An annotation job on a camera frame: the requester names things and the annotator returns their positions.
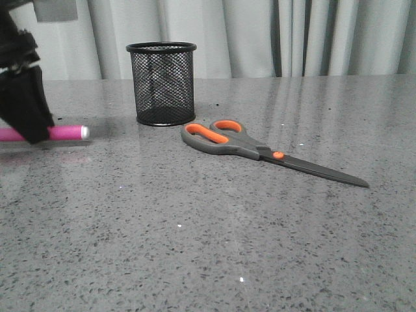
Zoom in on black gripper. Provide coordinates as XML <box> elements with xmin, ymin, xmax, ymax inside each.
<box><xmin>1</xmin><ymin>1</ymin><xmax>55</xmax><ymax>144</ymax></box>

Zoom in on grey orange scissors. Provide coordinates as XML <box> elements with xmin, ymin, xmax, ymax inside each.
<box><xmin>181</xmin><ymin>120</ymin><xmax>369</xmax><ymax>188</ymax></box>

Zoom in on pink marker pen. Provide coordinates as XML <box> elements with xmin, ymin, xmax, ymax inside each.
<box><xmin>1</xmin><ymin>125</ymin><xmax>90</xmax><ymax>142</ymax></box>

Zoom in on black mesh pen bin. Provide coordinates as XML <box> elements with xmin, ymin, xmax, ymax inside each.
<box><xmin>126</xmin><ymin>42</ymin><xmax>197</xmax><ymax>126</ymax></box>

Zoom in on grey curtain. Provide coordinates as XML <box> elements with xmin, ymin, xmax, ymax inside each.
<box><xmin>10</xmin><ymin>1</ymin><xmax>415</xmax><ymax>80</ymax></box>

